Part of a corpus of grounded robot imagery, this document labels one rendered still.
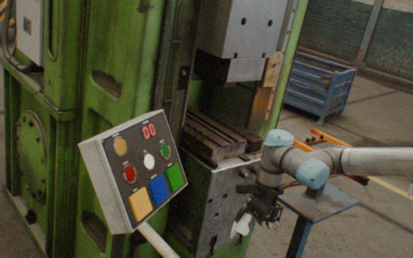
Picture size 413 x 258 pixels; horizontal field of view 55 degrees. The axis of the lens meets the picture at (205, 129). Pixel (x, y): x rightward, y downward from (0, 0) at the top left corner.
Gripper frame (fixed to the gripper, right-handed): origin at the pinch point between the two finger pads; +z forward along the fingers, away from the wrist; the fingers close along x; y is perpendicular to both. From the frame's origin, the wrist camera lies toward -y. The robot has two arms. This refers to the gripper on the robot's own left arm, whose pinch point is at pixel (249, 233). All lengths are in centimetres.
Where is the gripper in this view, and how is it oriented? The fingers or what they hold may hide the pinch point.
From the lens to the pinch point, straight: 129.3
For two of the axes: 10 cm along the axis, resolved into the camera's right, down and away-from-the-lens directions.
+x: 8.6, -0.5, 5.1
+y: 4.9, 4.1, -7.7
